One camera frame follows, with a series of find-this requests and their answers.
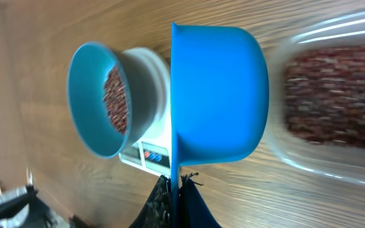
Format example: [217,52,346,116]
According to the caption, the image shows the blue metal bowl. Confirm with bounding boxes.
[67,42,161,158]

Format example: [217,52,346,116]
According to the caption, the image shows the clear plastic food container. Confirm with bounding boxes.
[264,11,365,186]

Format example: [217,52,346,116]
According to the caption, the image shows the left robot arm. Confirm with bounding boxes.
[0,168,58,227]

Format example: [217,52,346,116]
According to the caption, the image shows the red beans in bowl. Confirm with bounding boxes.
[103,66,128,135]

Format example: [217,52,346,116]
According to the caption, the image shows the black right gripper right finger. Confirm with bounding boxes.
[178,172,221,228]

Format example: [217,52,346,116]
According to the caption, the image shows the red beans in container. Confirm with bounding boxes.
[283,44,365,149]

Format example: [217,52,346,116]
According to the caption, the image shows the blue plastic measuring scoop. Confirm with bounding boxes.
[170,23,269,227]

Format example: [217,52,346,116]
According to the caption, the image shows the white digital kitchen scale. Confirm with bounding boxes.
[118,47,172,177]

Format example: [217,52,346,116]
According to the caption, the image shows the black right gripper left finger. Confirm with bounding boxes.
[129,175,172,228]

